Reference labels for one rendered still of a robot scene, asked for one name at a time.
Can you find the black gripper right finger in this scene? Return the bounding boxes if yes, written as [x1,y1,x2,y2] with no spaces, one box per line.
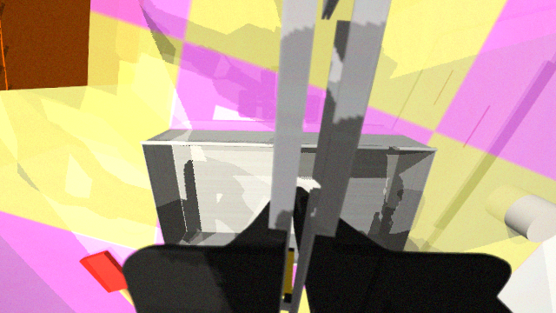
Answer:
[293,186,512,313]

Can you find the grey metal roasting tin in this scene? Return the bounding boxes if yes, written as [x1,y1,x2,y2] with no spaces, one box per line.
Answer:
[139,129,438,251]

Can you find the short grey cylinder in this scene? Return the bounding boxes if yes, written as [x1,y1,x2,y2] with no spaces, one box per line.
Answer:
[504,195,556,243]

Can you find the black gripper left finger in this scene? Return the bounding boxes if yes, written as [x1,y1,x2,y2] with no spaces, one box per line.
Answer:
[122,200,288,313]

